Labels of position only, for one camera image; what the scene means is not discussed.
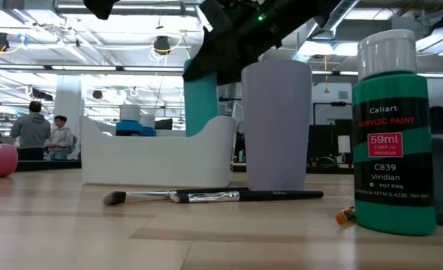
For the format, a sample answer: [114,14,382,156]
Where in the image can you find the teal paint bottle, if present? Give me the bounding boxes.
[183,57,220,138]

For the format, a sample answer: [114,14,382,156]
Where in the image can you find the black brush fluffy bristles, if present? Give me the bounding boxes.
[101,186,250,207]

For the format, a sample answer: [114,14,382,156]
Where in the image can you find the yellow hanging cord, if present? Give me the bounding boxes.
[322,55,330,95]

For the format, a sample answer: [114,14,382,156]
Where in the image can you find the lilac plastic cup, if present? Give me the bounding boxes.
[240,59,314,192]

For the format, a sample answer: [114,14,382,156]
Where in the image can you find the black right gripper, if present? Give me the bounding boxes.
[182,0,302,86]

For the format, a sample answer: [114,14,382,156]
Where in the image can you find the green Viridian paint bottle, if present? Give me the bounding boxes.
[351,28,438,237]

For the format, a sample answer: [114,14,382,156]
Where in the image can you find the white building column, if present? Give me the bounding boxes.
[53,74,84,151]

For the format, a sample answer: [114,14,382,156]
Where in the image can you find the white lamp shade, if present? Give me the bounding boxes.
[336,134,352,155]

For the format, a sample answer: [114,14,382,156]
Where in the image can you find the white plastic bin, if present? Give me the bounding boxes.
[79,114,238,188]

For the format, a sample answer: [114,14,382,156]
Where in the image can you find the black metal rack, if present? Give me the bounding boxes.
[312,100,354,127]

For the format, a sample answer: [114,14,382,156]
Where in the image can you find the black brush wide silver ferrule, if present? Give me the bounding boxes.
[169,189,325,205]

